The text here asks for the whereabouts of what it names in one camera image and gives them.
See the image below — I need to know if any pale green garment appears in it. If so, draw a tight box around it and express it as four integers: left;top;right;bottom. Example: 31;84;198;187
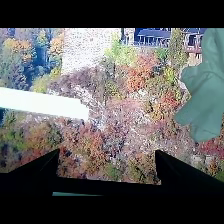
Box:
174;27;224;144

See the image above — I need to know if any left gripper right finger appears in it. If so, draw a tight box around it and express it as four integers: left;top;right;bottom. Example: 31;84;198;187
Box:
154;149;224;197

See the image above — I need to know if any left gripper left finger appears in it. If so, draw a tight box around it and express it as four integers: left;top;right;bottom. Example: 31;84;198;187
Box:
0;148;61;197

